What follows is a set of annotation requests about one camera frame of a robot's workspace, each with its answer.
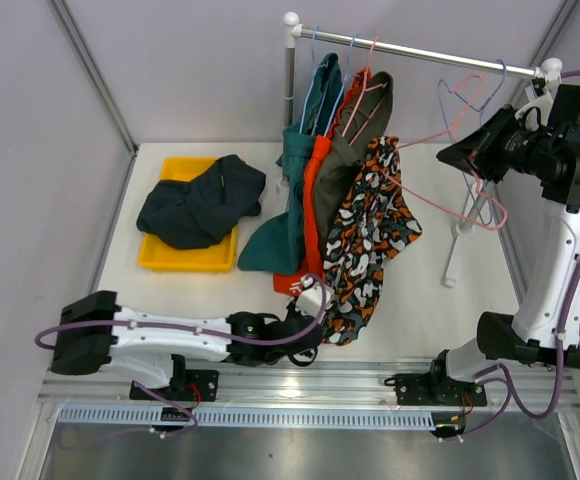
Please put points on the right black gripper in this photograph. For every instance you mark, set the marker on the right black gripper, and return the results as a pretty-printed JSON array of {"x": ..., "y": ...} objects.
[{"x": 479, "y": 151}]

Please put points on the olive green shorts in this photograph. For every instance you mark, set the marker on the olive green shorts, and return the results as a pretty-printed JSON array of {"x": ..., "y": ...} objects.
[{"x": 364, "y": 119}]

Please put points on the orange camouflage pattern shorts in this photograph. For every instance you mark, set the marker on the orange camouflage pattern shorts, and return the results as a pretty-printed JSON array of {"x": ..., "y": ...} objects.
[{"x": 372, "y": 225}]

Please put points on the dark navy shorts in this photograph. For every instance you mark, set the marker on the dark navy shorts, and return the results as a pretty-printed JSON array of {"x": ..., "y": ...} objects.
[{"x": 201, "y": 212}]

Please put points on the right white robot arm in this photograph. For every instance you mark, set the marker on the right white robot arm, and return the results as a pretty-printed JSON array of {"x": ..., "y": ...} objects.
[{"x": 545, "y": 329}]

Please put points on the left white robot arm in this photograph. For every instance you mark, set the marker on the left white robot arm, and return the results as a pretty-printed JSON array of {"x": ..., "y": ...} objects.
[{"x": 96, "y": 334}]

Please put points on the blue hanger of orange shorts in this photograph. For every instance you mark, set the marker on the blue hanger of orange shorts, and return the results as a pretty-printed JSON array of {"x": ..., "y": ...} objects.
[{"x": 340, "y": 95}]

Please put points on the blue hanger of teal shorts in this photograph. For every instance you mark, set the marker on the blue hanger of teal shorts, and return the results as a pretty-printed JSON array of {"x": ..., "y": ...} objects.
[{"x": 305, "y": 124}]

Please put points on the teal shorts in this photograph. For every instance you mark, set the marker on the teal shorts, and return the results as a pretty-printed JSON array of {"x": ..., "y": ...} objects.
[{"x": 277, "y": 246}]

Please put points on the metal clothes rack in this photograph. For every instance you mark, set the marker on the metal clothes rack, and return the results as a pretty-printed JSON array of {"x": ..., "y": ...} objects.
[{"x": 295, "y": 30}]

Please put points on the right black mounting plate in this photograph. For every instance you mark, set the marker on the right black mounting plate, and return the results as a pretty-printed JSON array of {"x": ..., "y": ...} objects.
[{"x": 427, "y": 390}]

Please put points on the black mounting plate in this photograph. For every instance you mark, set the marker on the black mounting plate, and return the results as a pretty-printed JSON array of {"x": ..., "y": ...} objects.
[
  {"x": 187, "y": 385},
  {"x": 427, "y": 390}
]

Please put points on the yellow plastic tray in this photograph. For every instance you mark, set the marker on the yellow plastic tray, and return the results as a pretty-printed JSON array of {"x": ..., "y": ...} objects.
[{"x": 156, "y": 256}]

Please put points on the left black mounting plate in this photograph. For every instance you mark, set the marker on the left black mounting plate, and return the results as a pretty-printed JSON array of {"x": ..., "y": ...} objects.
[{"x": 187, "y": 385}]

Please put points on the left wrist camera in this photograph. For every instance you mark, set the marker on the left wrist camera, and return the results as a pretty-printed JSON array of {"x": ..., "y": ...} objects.
[{"x": 314, "y": 296}]

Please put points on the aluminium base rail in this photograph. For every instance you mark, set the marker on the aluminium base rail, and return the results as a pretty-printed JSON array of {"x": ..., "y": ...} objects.
[{"x": 324, "y": 384}]

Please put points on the slotted cable duct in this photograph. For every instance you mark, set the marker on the slotted cable duct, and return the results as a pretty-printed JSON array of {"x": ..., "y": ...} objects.
[{"x": 250, "y": 417}]

